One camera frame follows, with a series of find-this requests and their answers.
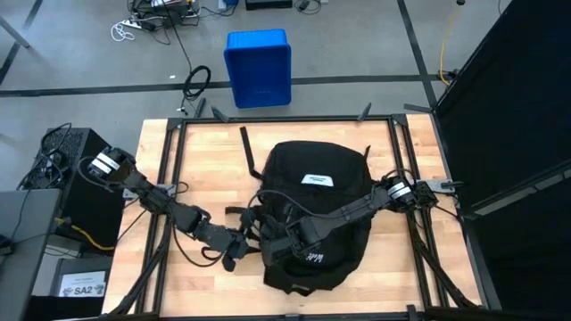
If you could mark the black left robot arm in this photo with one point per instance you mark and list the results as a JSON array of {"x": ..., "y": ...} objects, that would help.
[{"x": 151, "y": 196}]

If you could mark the white SA2 label sheet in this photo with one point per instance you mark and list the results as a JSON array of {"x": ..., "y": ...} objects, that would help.
[{"x": 82, "y": 285}]

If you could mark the black computer tower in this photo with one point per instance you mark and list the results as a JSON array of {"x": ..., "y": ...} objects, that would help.
[{"x": 85, "y": 209}]

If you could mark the black metal table frame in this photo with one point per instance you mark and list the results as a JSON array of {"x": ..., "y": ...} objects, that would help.
[{"x": 285, "y": 119}]

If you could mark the blue plastic bin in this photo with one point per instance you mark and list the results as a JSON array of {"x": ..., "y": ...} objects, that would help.
[{"x": 259, "y": 67}]

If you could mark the black backpack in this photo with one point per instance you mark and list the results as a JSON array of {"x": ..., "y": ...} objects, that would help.
[{"x": 321, "y": 169}]

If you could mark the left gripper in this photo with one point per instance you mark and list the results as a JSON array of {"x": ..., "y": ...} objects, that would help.
[{"x": 218, "y": 238}]

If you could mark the dark fabric partition screen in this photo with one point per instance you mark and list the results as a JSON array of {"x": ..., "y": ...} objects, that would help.
[{"x": 513, "y": 89}]

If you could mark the black flat device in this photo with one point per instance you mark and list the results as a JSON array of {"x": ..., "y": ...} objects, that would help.
[{"x": 267, "y": 3}]

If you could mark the grey metal crossbar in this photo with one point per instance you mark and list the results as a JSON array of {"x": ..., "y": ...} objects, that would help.
[{"x": 553, "y": 178}]

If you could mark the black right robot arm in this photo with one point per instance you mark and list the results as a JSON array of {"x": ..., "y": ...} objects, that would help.
[{"x": 352, "y": 209}]

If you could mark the white power strip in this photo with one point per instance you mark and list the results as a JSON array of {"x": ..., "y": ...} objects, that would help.
[{"x": 133, "y": 23}]

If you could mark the grey metal bar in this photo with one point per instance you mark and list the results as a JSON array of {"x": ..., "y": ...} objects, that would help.
[{"x": 15, "y": 33}]

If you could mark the black box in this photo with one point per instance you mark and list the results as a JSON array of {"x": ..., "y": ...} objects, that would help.
[{"x": 80, "y": 264}]

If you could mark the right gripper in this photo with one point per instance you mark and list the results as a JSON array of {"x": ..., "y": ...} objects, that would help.
[{"x": 299, "y": 238}]

